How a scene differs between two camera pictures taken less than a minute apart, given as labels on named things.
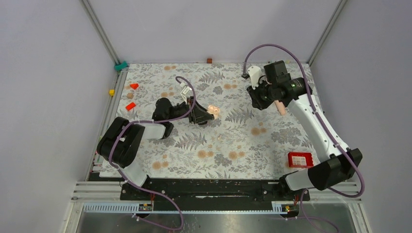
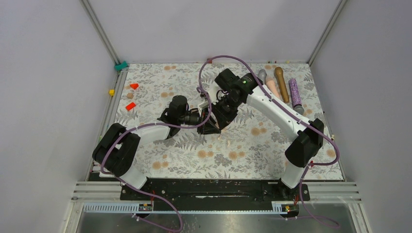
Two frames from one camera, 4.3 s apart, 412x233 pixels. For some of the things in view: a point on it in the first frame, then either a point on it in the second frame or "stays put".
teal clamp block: x=118 y=67 stays put
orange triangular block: x=134 y=86 stays put
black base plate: x=211 y=191 stays put
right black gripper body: x=262 y=94 to x=227 y=104
